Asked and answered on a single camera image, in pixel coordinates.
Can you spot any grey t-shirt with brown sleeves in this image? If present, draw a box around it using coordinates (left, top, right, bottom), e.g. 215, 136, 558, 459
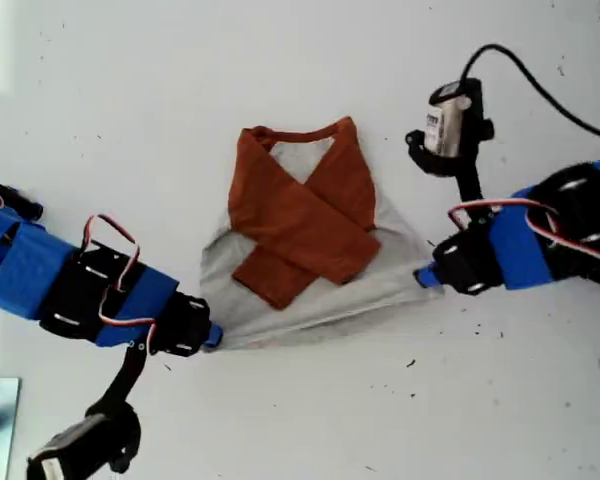
198, 115, 446, 354

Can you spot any steel plate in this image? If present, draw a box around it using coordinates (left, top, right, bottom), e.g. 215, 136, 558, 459
0, 377, 21, 480

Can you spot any red white black wire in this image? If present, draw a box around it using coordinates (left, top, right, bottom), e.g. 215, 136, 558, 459
79, 213, 160, 354
447, 197, 600, 262

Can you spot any black camera stalk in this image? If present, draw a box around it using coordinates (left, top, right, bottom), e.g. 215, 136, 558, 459
404, 78, 496, 202
84, 342, 150, 474

